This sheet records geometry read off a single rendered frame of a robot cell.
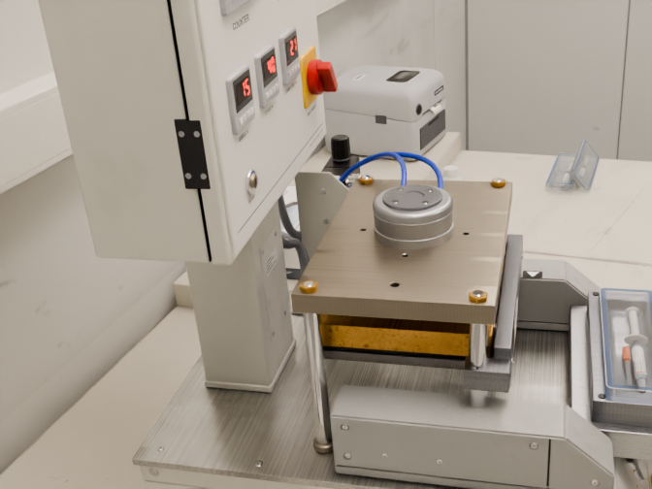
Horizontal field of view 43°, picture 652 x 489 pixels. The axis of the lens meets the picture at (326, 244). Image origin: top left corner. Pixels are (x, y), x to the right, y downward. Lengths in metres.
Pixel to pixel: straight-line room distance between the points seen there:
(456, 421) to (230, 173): 0.29
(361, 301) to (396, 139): 1.16
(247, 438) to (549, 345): 0.36
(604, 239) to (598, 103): 1.80
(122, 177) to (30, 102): 0.42
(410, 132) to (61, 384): 0.94
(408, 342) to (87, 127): 0.34
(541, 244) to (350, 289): 0.90
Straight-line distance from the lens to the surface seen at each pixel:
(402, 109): 1.84
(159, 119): 0.68
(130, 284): 1.41
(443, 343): 0.78
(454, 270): 0.77
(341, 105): 1.91
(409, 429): 0.77
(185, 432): 0.90
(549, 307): 1.00
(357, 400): 0.79
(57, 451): 1.23
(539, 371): 0.95
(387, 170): 1.85
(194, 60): 0.65
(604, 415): 0.82
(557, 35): 3.36
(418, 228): 0.80
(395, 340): 0.79
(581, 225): 1.69
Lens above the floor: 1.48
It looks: 26 degrees down
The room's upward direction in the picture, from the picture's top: 5 degrees counter-clockwise
